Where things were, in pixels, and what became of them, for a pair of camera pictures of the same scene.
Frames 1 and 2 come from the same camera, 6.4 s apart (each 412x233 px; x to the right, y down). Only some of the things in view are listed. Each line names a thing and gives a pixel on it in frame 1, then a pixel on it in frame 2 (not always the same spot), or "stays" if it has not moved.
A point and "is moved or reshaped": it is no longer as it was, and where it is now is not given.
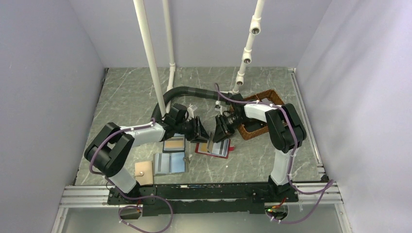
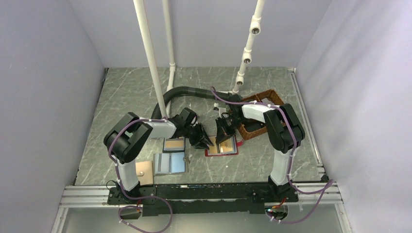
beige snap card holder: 144,172 stays
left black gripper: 202,136 stays
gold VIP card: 203,147 is moved or reshaped
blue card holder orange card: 174,144 stays
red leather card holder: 220,149 is moved or reshaped
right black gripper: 221,131 stays
